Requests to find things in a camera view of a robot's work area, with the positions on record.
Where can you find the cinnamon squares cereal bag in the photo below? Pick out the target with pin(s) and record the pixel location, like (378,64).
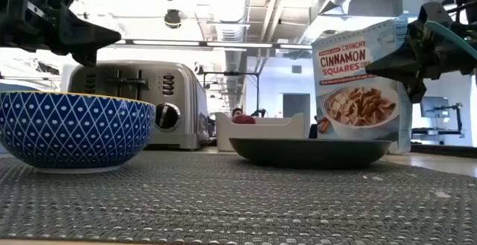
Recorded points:
(354,100)

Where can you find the dark round plate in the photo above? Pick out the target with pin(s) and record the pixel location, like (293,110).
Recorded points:
(309,153)

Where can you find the light grey plastic tray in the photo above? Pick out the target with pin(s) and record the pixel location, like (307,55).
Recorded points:
(261,133)

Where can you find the red apple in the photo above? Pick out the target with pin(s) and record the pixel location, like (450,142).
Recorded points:
(244,119)

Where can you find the black ceiling device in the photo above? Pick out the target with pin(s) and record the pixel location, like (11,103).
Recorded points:
(172,18)

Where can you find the grey woven placemat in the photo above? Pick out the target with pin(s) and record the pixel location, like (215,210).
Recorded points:
(238,200)

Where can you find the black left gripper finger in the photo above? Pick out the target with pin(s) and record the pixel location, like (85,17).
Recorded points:
(85,59)
(85,34)

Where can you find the blue white patterned bowl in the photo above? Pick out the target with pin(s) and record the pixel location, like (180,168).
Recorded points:
(74,133)

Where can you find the silver four-slot toaster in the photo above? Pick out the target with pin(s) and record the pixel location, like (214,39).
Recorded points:
(175,88)

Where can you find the long led light bar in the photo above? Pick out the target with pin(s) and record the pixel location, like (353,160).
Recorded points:
(208,44)

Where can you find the black aluminium table frame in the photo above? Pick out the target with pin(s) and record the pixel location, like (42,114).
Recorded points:
(447,150)

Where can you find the teal spoon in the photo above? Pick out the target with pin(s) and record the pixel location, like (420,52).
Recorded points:
(452,38)

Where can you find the black metal frame stand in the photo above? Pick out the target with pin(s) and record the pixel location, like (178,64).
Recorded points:
(231,74)

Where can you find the person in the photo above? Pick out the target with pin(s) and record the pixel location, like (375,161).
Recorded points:
(237,112)

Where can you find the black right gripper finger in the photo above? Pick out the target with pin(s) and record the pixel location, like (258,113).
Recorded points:
(400,68)
(417,92)

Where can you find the computer monitor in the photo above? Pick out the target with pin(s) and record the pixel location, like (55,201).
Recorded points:
(434,106)

